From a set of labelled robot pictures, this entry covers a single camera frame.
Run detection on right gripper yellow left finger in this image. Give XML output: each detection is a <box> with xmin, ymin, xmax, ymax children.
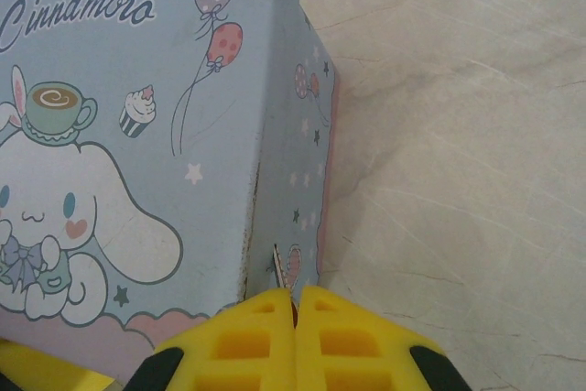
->
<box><xmin>130</xmin><ymin>287</ymin><xmax>299</xmax><ymax>391</ymax></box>

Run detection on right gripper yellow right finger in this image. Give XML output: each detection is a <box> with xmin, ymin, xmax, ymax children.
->
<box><xmin>292</xmin><ymin>284</ymin><xmax>464</xmax><ymax>391</ymax></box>

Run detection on light blue cartoon tin box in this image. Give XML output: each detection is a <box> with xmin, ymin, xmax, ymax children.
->
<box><xmin>0</xmin><ymin>0</ymin><xmax>343</xmax><ymax>391</ymax></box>

